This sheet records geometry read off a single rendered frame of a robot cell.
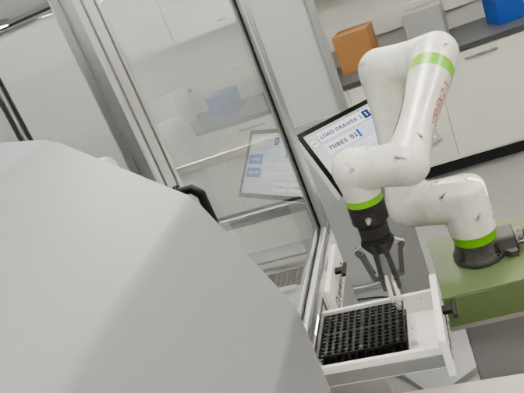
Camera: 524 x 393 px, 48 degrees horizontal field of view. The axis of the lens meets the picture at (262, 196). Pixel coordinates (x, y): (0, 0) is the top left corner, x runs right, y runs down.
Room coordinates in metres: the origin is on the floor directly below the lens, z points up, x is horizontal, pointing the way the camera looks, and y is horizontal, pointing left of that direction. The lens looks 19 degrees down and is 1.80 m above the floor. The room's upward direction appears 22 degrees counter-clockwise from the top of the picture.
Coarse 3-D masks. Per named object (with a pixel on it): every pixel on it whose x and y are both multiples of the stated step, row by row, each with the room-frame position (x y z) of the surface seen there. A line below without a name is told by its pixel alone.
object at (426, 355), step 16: (368, 304) 1.43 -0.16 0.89; (416, 304) 1.38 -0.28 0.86; (432, 304) 1.37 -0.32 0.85; (320, 320) 1.47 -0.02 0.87; (416, 320) 1.35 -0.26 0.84; (432, 320) 1.32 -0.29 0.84; (320, 336) 1.45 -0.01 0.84; (416, 336) 1.29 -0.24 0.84; (432, 336) 1.26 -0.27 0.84; (400, 352) 1.18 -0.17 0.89; (416, 352) 1.16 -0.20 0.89; (432, 352) 1.15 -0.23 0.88; (336, 368) 1.22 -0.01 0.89; (352, 368) 1.21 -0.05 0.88; (368, 368) 1.20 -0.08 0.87; (384, 368) 1.18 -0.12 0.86; (400, 368) 1.17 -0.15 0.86; (416, 368) 1.16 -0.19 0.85; (432, 368) 1.15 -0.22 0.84; (336, 384) 1.22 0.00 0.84
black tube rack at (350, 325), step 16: (384, 304) 1.38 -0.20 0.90; (336, 320) 1.40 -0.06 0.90; (352, 320) 1.37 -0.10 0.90; (368, 320) 1.34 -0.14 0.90; (384, 320) 1.31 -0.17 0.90; (336, 336) 1.34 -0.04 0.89; (352, 336) 1.30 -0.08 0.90; (368, 336) 1.28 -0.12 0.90; (384, 336) 1.25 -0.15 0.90; (320, 352) 1.29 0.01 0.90; (336, 352) 1.27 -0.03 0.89; (352, 352) 1.24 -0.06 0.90; (368, 352) 1.26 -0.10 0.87; (384, 352) 1.23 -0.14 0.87
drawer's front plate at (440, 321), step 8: (432, 280) 1.36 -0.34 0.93; (432, 288) 1.33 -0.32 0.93; (432, 296) 1.29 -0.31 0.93; (440, 296) 1.32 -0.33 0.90; (440, 304) 1.25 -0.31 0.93; (440, 312) 1.22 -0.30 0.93; (440, 320) 1.19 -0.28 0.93; (440, 328) 1.16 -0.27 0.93; (448, 328) 1.28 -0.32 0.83; (440, 336) 1.13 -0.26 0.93; (440, 344) 1.12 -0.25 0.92; (448, 344) 1.15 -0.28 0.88; (448, 352) 1.12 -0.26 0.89; (448, 360) 1.12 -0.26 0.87; (448, 368) 1.12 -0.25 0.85
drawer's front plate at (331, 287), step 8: (336, 248) 1.77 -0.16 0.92; (336, 256) 1.73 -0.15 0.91; (328, 264) 1.66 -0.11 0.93; (336, 264) 1.69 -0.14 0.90; (328, 272) 1.62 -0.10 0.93; (328, 280) 1.57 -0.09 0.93; (336, 280) 1.63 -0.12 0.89; (344, 280) 1.72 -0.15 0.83; (328, 288) 1.53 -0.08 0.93; (336, 288) 1.60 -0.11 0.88; (328, 296) 1.51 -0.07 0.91; (328, 304) 1.52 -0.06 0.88; (336, 304) 1.53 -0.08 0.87
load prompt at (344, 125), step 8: (360, 112) 2.32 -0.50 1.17; (368, 112) 2.32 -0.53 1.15; (344, 120) 2.30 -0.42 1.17; (352, 120) 2.30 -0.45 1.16; (360, 120) 2.30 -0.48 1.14; (328, 128) 2.27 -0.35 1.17; (336, 128) 2.27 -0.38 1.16; (344, 128) 2.27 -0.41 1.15; (320, 136) 2.25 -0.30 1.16; (328, 136) 2.25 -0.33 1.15
